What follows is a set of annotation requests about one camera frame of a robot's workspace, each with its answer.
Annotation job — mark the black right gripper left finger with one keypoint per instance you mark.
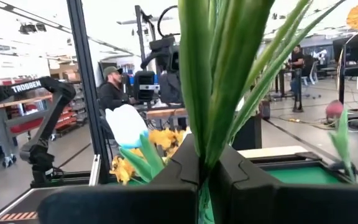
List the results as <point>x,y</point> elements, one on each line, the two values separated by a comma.
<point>135,205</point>

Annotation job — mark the black aluminium frame post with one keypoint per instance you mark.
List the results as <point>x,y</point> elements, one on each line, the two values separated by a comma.
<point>85,77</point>

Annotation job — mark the black monitor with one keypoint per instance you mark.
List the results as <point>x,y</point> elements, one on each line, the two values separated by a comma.
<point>356,46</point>

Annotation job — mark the silver aluminium bracket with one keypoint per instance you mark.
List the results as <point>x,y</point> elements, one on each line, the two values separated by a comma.
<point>95,169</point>

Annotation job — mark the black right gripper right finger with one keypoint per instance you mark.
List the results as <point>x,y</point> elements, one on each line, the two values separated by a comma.
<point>291,205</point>

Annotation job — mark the person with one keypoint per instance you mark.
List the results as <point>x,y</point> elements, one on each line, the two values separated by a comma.
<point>297,59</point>
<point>112,93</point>

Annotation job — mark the dark red artificial tulip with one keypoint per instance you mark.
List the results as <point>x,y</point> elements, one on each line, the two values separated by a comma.
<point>334,109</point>

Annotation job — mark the hazard striped base plate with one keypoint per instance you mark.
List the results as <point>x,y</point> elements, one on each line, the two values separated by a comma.
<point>17,216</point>

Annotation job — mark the white artificial tulip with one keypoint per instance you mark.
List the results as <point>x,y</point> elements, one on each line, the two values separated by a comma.
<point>126,124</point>

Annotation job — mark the wood-top grey workbench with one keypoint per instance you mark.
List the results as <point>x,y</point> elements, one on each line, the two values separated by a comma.
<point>11,102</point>

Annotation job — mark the black table frame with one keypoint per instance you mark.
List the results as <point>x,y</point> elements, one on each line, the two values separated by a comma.
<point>291,159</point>

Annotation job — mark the large black box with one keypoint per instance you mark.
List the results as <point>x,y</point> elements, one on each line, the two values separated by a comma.
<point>247,133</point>

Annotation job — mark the shelving with red bins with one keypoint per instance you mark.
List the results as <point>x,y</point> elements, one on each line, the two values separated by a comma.
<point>70,118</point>

